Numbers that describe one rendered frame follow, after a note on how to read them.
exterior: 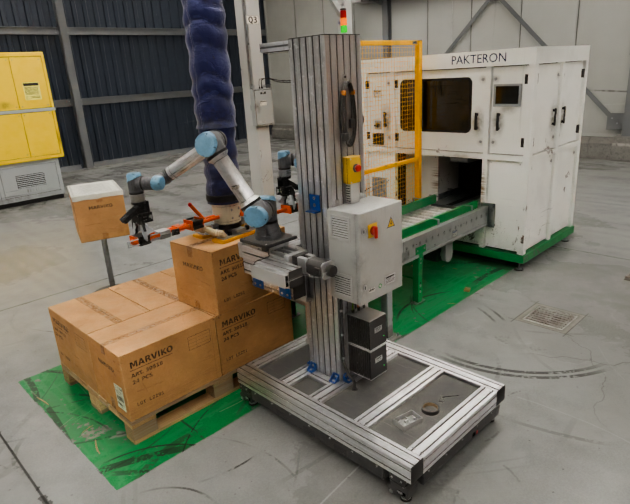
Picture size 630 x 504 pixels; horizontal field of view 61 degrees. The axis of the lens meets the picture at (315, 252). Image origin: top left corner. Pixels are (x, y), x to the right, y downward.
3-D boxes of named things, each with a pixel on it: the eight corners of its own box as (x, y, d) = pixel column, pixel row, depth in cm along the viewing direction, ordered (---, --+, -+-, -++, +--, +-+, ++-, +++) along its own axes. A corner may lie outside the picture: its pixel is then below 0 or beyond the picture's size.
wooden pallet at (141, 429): (213, 318, 437) (210, 302, 432) (295, 358, 368) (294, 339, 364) (64, 380, 358) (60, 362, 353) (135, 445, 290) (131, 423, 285)
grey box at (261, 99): (270, 124, 459) (267, 88, 450) (274, 124, 456) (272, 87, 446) (253, 126, 446) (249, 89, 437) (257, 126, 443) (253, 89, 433)
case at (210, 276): (248, 272, 379) (243, 218, 366) (289, 283, 354) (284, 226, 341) (178, 301, 337) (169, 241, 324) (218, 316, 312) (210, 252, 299)
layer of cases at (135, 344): (210, 303, 432) (204, 256, 419) (293, 339, 364) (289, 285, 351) (60, 362, 353) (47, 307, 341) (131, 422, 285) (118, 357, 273)
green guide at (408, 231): (475, 208, 507) (475, 198, 504) (485, 209, 500) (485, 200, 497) (368, 252, 402) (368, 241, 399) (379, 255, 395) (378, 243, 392)
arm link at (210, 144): (278, 214, 276) (217, 124, 267) (270, 222, 262) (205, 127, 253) (260, 225, 280) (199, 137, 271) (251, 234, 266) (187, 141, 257)
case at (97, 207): (130, 234, 465) (122, 189, 452) (81, 243, 448) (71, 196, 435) (120, 220, 516) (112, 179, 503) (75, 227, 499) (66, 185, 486)
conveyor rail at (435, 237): (482, 224, 506) (483, 205, 500) (487, 225, 503) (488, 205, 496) (310, 304, 354) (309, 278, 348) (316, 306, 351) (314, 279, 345)
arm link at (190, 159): (224, 123, 277) (156, 170, 293) (217, 125, 267) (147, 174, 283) (237, 142, 279) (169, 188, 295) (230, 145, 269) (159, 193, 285)
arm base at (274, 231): (287, 235, 287) (286, 218, 284) (266, 242, 278) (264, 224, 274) (270, 231, 298) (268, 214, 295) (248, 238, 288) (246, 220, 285)
